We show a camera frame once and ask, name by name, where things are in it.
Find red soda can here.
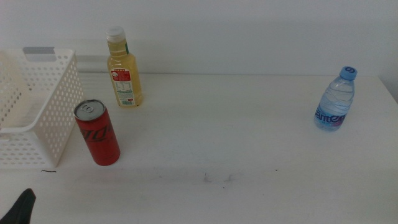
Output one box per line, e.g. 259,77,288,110
73,99,121,167

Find yellow tea bottle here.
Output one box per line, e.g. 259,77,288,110
105,26,144,108

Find clear water bottle blue cap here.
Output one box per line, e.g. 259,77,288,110
313,65,358,132

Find white perforated plastic basket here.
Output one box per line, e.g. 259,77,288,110
0,47,85,170

